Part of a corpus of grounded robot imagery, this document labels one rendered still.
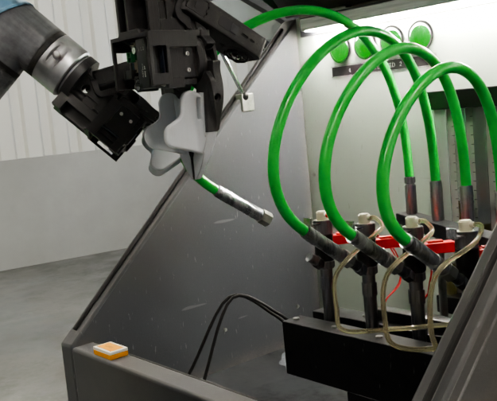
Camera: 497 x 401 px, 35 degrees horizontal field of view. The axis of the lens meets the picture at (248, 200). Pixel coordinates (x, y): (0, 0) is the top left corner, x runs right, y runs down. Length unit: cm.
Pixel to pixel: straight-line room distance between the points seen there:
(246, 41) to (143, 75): 13
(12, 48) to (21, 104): 646
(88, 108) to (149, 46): 33
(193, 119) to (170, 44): 8
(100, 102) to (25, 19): 14
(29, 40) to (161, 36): 35
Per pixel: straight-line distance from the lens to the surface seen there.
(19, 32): 109
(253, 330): 147
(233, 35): 84
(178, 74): 78
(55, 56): 107
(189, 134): 80
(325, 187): 89
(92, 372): 122
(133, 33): 78
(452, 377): 79
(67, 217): 765
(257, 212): 112
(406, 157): 125
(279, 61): 149
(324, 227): 111
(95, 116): 107
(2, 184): 748
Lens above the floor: 130
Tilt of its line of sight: 7 degrees down
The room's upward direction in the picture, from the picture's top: 5 degrees counter-clockwise
